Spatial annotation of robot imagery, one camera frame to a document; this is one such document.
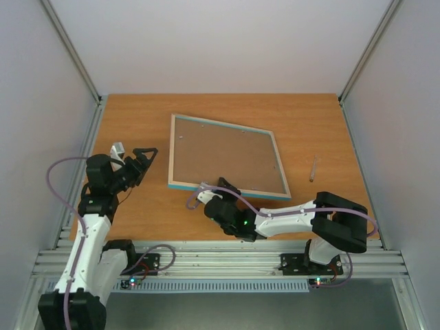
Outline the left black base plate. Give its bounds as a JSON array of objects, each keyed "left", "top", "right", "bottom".
[{"left": 121, "top": 253, "right": 160, "bottom": 276}]

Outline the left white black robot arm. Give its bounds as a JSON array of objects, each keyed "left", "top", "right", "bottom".
[{"left": 38, "top": 143, "right": 158, "bottom": 329}]

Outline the aluminium corner post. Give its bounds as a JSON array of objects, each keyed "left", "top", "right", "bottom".
[
  {"left": 338, "top": 0, "right": 404, "bottom": 105},
  {"left": 38, "top": 0, "right": 103, "bottom": 106}
]

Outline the left aluminium corner post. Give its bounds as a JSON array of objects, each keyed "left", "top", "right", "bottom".
[{"left": 38, "top": 0, "right": 103, "bottom": 106}]

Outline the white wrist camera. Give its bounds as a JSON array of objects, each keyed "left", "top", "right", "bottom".
[
  {"left": 196, "top": 182, "right": 223, "bottom": 204},
  {"left": 109, "top": 142, "right": 125, "bottom": 171}
]

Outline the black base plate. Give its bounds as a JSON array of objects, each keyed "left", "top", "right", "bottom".
[
  {"left": 121, "top": 253, "right": 160, "bottom": 276},
  {"left": 279, "top": 253, "right": 344, "bottom": 276}
]

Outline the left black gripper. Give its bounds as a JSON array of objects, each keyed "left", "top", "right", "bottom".
[{"left": 109, "top": 148, "right": 159, "bottom": 193}]

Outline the right circuit board with LEDs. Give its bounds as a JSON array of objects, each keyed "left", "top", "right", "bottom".
[{"left": 309, "top": 277, "right": 334, "bottom": 288}]

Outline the grey slotted cable duct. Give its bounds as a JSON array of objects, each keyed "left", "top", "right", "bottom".
[{"left": 111, "top": 278, "right": 309, "bottom": 294}]

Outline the right aluminium corner post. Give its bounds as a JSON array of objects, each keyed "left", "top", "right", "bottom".
[{"left": 338, "top": 0, "right": 404, "bottom": 105}]

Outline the turquoise picture frame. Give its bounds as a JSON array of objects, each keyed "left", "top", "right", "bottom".
[{"left": 168, "top": 114, "right": 292, "bottom": 200}]

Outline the left circuit board with LEDs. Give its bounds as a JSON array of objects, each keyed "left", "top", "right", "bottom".
[{"left": 120, "top": 278, "right": 142, "bottom": 289}]

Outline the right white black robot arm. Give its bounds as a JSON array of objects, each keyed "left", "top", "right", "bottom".
[{"left": 196, "top": 177, "right": 375, "bottom": 276}]

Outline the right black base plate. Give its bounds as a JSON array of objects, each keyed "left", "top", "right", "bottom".
[{"left": 279, "top": 253, "right": 344, "bottom": 276}]

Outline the circuit board with leds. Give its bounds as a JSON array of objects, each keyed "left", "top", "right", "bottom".
[
  {"left": 309, "top": 277, "right": 334, "bottom": 288},
  {"left": 120, "top": 278, "right": 142, "bottom": 289}
]

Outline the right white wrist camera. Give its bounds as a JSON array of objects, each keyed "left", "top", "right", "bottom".
[{"left": 196, "top": 182, "right": 223, "bottom": 204}]

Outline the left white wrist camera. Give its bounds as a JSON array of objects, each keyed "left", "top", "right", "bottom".
[{"left": 109, "top": 142, "right": 125, "bottom": 171}]

